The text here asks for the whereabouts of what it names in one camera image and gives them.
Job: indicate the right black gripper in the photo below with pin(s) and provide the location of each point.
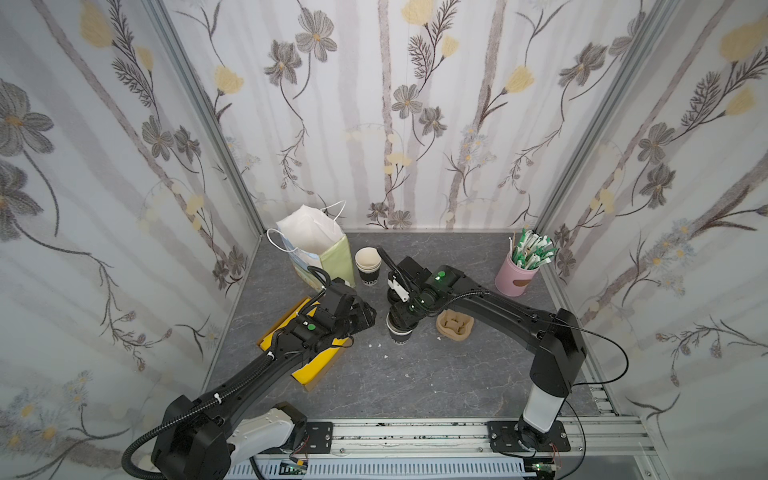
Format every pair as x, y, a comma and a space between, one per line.
397, 303

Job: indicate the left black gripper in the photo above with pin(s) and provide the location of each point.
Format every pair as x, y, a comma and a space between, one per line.
359, 315

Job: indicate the black paper coffee cup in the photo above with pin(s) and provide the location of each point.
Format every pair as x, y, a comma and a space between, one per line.
399, 329

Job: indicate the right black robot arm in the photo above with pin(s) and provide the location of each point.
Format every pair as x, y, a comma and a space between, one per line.
555, 339

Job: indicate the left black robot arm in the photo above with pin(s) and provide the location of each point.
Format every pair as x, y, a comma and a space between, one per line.
194, 439

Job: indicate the brown pulp cup carrier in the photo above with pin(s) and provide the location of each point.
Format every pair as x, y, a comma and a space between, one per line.
454, 325

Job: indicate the yellow napkins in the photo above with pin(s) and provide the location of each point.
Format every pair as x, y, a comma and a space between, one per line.
318, 360

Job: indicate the green white paper bag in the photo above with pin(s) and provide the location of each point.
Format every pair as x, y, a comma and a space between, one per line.
313, 237

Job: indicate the pink straw holder cup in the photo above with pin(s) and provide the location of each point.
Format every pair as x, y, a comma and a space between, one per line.
512, 280

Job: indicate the green white wrapped straws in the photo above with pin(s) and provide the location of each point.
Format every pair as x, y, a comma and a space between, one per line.
530, 250

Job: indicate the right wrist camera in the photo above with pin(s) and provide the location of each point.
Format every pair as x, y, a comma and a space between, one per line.
396, 292

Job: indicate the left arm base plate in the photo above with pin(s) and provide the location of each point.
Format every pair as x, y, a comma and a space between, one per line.
319, 436

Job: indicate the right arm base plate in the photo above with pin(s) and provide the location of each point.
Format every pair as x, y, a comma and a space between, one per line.
510, 437

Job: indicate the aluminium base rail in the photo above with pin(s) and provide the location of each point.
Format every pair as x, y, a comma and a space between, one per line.
268, 447

